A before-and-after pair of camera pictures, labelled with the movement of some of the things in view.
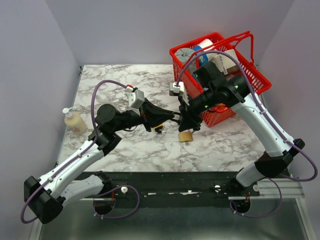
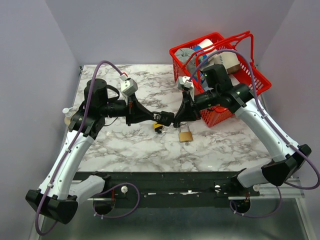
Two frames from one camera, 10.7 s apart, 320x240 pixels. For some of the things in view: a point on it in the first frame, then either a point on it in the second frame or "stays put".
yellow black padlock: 158,128 stays put
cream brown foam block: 226,64 stays put
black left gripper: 151,116 → 135,112
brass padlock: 185,136 stays put
